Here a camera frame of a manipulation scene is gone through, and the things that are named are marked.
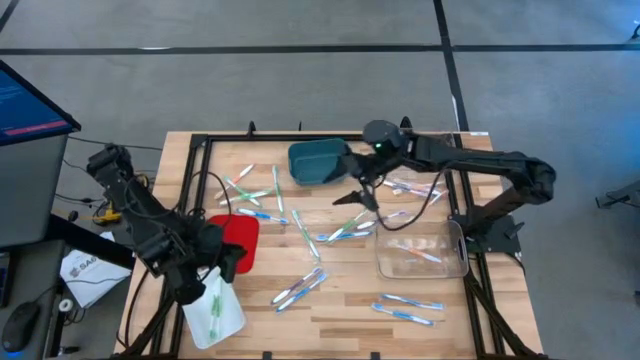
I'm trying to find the white paper sheet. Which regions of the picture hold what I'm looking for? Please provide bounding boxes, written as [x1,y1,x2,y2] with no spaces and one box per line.
[59,231,133,309]

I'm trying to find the black keyboard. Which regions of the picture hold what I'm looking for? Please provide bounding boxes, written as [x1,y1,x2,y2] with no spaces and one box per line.
[0,251,10,307]

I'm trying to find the yellow tool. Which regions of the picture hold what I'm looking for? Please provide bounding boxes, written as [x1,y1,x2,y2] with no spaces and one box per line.
[91,206,123,225]

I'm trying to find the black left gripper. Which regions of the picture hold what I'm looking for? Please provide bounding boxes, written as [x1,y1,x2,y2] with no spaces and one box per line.
[192,223,249,285]

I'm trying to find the black computer monitor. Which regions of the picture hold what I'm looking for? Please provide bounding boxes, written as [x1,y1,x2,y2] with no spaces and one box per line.
[0,59,82,147]

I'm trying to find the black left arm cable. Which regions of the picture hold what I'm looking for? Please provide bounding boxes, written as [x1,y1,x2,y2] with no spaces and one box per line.
[192,169,234,224]

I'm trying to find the dark grey desk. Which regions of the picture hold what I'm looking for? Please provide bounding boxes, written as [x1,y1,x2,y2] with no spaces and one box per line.
[0,213,137,360]

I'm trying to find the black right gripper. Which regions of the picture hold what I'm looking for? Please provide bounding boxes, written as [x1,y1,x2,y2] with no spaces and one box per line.
[332,151,390,212]

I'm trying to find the teal plastic bin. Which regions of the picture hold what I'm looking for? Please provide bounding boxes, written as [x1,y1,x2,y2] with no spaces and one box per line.
[287,138,352,187]

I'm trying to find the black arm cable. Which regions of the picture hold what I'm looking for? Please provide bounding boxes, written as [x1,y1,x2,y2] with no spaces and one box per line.
[192,169,234,224]
[370,167,447,233]

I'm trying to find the orange toothbrush yellow bristles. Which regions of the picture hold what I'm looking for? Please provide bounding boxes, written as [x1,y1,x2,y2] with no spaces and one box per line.
[393,241,444,265]

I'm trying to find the wrapped orange toothbrush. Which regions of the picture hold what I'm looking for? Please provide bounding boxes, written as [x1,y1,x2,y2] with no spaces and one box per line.
[426,188,450,208]
[213,163,257,201]

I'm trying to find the black equipment leg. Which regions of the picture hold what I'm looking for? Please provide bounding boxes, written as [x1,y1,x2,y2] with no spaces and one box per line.
[593,178,640,210]

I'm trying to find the red plastic bin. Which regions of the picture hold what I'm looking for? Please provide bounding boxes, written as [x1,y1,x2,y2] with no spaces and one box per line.
[207,214,261,275]

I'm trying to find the black computer mouse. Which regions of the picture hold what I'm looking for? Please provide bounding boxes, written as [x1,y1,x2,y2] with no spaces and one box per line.
[1,301,42,353]

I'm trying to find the blue toothbrush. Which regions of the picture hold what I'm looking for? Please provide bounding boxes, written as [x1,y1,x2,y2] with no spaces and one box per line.
[275,272,329,314]
[380,292,446,312]
[315,230,374,244]
[370,302,436,328]
[235,207,291,225]

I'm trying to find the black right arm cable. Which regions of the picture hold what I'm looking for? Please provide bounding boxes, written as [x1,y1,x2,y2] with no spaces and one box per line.
[370,167,447,233]

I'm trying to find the white plastic bin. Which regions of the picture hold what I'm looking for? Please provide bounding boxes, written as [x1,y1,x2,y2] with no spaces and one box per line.
[181,266,247,351]

